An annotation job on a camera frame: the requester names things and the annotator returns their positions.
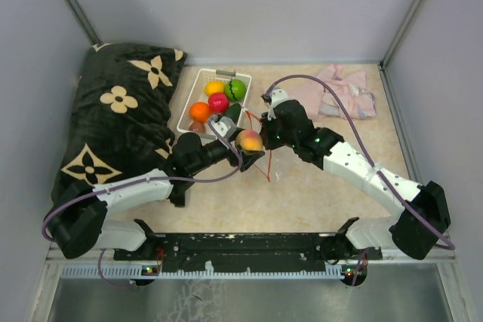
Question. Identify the yellow lemon toy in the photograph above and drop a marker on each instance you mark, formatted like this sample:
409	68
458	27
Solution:
214	87

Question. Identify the black floral plush blanket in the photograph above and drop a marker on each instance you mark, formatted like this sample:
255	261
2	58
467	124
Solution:
118	126

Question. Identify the white perforated plastic basket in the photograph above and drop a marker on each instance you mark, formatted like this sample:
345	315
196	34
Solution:
197	92

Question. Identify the green watermelon ball toy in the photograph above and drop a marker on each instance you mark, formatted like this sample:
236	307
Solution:
235	90

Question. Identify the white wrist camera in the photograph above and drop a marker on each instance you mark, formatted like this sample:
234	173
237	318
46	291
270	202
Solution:
275	97
221	126

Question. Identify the clear orange zip bag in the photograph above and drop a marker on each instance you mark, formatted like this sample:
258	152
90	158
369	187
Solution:
264	165

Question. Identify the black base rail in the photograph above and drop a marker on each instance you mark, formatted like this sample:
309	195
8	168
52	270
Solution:
240	252

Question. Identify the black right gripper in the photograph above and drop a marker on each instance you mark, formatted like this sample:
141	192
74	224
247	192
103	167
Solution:
266	124

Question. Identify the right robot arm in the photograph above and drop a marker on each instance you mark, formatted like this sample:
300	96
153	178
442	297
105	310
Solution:
418	214

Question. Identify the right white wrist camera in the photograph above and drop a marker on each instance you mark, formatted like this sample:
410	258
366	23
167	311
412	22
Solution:
275	97

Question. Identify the red apple toy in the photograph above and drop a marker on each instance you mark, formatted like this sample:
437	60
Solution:
218	103

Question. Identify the brown passion fruit toy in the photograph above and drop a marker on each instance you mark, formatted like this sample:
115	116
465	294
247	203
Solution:
197	127

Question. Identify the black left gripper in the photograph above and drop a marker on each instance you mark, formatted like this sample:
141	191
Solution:
248	159

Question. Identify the pink crumpled cloth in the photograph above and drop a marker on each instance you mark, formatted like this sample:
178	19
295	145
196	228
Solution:
351	90

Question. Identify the dark green avocado toy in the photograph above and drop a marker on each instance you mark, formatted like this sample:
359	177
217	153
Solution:
233	112

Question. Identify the peach toy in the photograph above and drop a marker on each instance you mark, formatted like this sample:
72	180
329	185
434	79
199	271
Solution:
249	141

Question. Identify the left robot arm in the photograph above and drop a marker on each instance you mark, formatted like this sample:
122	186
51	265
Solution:
80	220

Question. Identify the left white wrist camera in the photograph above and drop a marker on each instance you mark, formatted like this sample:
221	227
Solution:
221	126

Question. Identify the orange fruit toy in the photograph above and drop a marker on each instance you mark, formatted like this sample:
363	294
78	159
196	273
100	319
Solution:
200	112

